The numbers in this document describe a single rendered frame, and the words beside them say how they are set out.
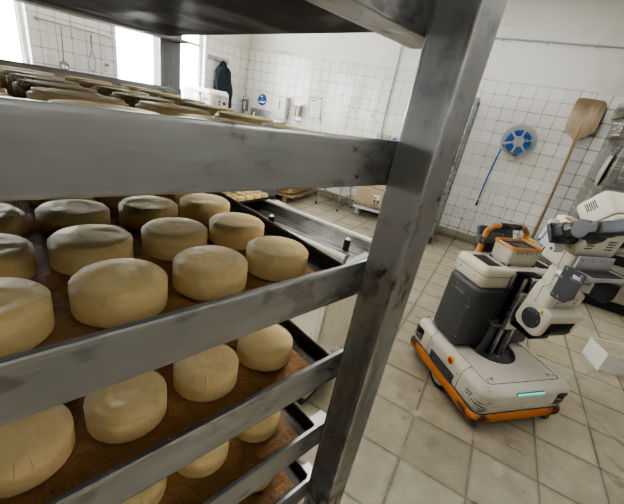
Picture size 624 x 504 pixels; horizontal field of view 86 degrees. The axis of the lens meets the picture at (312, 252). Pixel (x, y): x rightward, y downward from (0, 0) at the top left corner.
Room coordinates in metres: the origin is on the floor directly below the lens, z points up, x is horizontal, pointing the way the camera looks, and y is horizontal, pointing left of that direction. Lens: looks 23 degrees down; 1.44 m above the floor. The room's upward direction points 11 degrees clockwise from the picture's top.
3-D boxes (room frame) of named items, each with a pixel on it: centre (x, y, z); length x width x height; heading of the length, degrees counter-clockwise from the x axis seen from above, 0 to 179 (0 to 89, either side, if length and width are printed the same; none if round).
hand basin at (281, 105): (6.27, 1.36, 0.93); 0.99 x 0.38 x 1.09; 64
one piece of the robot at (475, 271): (1.82, -1.15, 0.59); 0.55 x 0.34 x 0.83; 109
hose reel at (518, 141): (4.62, -2.30, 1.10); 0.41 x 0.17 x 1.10; 64
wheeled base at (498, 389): (1.73, -1.18, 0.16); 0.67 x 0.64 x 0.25; 19
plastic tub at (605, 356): (2.20, -2.41, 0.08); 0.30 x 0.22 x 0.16; 85
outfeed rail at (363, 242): (2.03, 0.56, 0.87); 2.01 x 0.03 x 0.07; 59
